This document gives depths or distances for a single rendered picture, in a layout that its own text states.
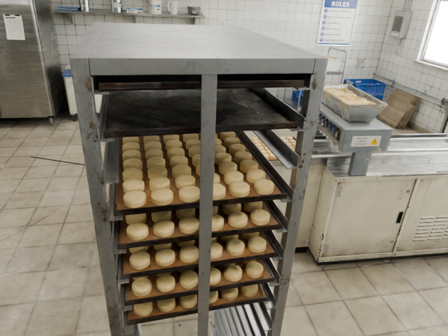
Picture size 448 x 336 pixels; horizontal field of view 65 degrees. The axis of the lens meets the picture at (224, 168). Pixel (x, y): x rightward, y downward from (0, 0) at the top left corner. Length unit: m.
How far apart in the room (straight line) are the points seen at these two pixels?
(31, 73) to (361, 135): 4.48
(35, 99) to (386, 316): 4.99
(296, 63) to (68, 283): 2.46
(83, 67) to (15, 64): 5.02
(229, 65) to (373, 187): 2.12
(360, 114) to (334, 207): 0.67
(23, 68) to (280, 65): 5.10
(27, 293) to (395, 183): 2.69
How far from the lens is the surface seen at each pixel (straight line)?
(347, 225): 2.78
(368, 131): 2.43
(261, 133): 0.99
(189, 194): 0.80
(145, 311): 1.04
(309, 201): 2.75
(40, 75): 5.61
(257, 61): 0.69
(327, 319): 2.64
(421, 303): 3.03
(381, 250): 3.10
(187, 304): 1.05
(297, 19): 6.69
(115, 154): 0.85
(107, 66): 0.65
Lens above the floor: 1.93
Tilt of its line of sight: 27 degrees down
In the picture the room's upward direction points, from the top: 3 degrees clockwise
